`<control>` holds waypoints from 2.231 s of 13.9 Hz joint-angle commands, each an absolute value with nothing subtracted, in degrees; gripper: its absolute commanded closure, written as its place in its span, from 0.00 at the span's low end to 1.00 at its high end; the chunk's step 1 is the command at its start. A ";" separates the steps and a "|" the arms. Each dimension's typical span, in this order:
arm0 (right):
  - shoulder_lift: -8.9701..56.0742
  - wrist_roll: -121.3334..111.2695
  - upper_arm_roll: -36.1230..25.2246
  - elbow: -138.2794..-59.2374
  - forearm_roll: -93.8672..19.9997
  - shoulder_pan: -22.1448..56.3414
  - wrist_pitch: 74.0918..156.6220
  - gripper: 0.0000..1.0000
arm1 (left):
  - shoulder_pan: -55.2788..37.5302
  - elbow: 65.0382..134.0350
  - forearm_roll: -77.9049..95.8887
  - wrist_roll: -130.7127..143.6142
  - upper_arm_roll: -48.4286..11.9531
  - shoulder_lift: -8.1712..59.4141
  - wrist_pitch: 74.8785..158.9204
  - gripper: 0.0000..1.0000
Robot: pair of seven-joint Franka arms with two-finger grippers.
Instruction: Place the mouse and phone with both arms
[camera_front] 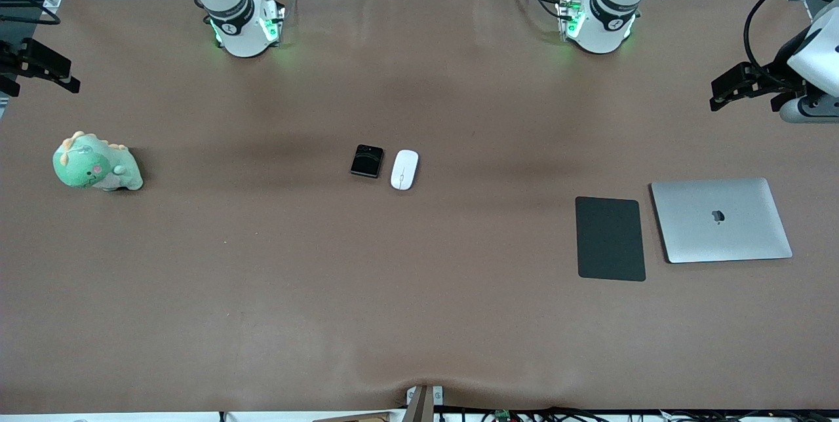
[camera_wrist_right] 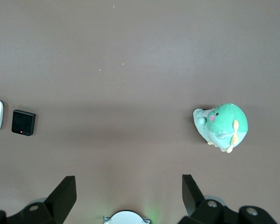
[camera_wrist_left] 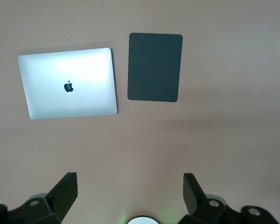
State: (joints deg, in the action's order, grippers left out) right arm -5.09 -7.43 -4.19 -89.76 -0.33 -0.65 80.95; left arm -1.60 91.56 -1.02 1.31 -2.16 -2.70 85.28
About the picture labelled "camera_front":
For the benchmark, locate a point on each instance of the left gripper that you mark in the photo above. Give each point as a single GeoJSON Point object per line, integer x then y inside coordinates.
{"type": "Point", "coordinates": [771, 79]}

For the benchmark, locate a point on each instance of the black flip phone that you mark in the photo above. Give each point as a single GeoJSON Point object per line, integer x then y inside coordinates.
{"type": "Point", "coordinates": [367, 161]}

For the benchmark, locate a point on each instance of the white computer mouse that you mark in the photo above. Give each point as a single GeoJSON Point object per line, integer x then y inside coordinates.
{"type": "Point", "coordinates": [404, 172]}

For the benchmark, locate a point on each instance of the black mouse pad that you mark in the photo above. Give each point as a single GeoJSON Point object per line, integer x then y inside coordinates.
{"type": "Point", "coordinates": [609, 238]}

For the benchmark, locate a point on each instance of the green dinosaur plush toy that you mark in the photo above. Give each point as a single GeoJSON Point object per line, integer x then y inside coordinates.
{"type": "Point", "coordinates": [85, 166]}

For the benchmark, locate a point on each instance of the silver closed laptop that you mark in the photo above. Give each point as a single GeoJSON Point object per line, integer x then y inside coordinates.
{"type": "Point", "coordinates": [721, 238]}

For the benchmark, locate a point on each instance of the large table cover mat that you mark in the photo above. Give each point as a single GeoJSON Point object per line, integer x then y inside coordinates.
{"type": "Point", "coordinates": [419, 310]}

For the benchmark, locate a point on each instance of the small green circuit board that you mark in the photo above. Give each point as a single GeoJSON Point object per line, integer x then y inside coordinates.
{"type": "Point", "coordinates": [503, 416]}

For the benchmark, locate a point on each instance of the camera mounting post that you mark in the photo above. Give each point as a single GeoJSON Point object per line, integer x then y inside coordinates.
{"type": "Point", "coordinates": [419, 409]}

